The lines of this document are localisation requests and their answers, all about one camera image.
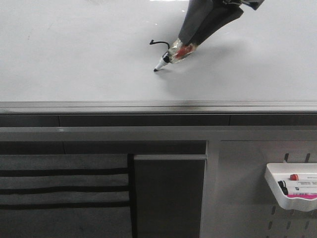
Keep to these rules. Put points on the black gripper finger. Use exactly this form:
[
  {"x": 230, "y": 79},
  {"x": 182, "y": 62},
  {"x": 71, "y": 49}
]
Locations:
[
  {"x": 197, "y": 11},
  {"x": 222, "y": 13}
]

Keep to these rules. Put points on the white whiteboard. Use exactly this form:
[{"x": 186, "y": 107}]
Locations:
[{"x": 98, "y": 56}]

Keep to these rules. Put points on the pink whiteboard eraser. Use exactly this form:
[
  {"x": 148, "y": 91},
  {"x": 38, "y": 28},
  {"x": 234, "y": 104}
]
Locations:
[{"x": 302, "y": 196}]

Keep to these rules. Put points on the red capped marker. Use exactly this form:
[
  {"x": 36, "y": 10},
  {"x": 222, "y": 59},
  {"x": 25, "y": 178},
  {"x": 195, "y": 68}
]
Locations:
[{"x": 303, "y": 177}]

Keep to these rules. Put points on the upper black capped marker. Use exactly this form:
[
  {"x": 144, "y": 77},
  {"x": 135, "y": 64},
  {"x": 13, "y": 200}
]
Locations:
[{"x": 296, "y": 183}]

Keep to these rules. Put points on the black capped marker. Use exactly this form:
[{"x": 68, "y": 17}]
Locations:
[
  {"x": 299, "y": 190},
  {"x": 296, "y": 183}
]

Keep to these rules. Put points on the white plastic marker tray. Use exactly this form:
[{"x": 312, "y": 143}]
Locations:
[{"x": 282, "y": 171}]

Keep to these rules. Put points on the grey pegboard panel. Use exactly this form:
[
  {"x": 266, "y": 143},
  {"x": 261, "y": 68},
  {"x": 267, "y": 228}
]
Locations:
[{"x": 238, "y": 202}]

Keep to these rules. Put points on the lower black capped marker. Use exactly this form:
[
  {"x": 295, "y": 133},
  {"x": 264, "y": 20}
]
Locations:
[{"x": 299, "y": 190}]

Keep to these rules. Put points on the grey striped cloth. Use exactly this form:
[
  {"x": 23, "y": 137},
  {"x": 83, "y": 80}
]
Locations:
[{"x": 67, "y": 196}]

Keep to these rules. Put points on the grey metal bracket panel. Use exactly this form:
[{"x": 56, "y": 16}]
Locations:
[{"x": 169, "y": 190}]

